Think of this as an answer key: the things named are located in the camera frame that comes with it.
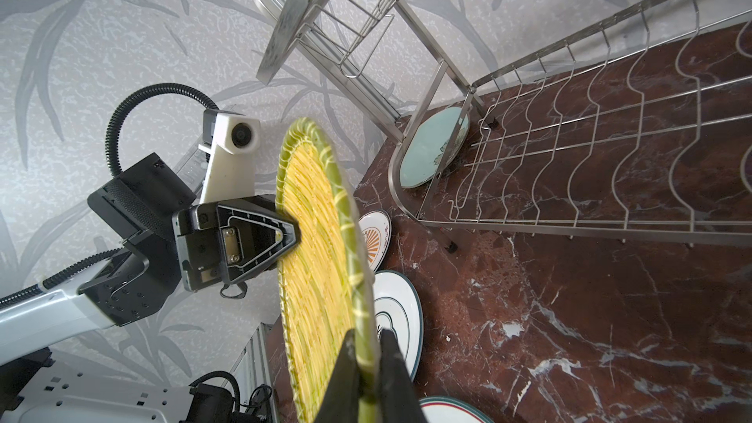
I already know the small orange sun plate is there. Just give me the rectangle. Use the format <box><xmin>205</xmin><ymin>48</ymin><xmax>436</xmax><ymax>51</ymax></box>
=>
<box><xmin>358</xmin><ymin>210</ymin><xmax>392</xmax><ymax>272</ymax></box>

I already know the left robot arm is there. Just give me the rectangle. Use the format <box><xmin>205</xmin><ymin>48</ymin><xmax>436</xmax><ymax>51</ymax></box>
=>
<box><xmin>1</xmin><ymin>152</ymin><xmax>300</xmax><ymax>363</ymax></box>

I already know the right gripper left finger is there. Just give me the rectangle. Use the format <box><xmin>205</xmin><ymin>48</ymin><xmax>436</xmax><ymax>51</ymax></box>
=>
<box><xmin>315</xmin><ymin>329</ymin><xmax>360</xmax><ymax>423</ymax></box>

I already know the stainless steel dish rack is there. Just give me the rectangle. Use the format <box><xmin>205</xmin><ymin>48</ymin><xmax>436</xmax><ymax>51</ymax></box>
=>
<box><xmin>255</xmin><ymin>0</ymin><xmax>751</xmax><ymax>247</ymax></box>

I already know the white plate green emblem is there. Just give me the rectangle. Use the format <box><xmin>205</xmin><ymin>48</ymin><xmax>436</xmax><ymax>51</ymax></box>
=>
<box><xmin>373</xmin><ymin>270</ymin><xmax>425</xmax><ymax>380</ymax></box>

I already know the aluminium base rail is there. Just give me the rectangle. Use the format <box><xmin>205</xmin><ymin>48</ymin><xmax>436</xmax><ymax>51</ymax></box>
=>
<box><xmin>231</xmin><ymin>322</ymin><xmax>279</xmax><ymax>422</ymax></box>

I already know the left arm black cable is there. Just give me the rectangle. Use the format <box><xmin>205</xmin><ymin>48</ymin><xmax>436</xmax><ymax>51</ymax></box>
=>
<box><xmin>0</xmin><ymin>82</ymin><xmax>219</xmax><ymax>311</ymax></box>

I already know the large orange sun plate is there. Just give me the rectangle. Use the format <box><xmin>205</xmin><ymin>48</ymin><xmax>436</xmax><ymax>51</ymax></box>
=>
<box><xmin>419</xmin><ymin>397</ymin><xmax>493</xmax><ymax>423</ymax></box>

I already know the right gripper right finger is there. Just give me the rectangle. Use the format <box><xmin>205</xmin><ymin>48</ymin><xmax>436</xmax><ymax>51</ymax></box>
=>
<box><xmin>378</xmin><ymin>329</ymin><xmax>427</xmax><ymax>423</ymax></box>

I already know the light green flower plate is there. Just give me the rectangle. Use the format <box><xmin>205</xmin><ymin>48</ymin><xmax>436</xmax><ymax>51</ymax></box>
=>
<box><xmin>399</xmin><ymin>107</ymin><xmax>461</xmax><ymax>188</ymax></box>

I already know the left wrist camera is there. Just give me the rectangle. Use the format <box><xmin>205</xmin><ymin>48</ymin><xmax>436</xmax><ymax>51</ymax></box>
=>
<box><xmin>199</xmin><ymin>109</ymin><xmax>262</xmax><ymax>204</ymax></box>

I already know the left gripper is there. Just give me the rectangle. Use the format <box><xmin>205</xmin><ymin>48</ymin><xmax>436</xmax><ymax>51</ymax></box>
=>
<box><xmin>172</xmin><ymin>195</ymin><xmax>301</xmax><ymax>293</ymax></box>

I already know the yellow green striped plate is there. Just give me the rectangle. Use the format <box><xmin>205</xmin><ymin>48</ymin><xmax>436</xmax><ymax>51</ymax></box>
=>
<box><xmin>275</xmin><ymin>117</ymin><xmax>382</xmax><ymax>422</ymax></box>

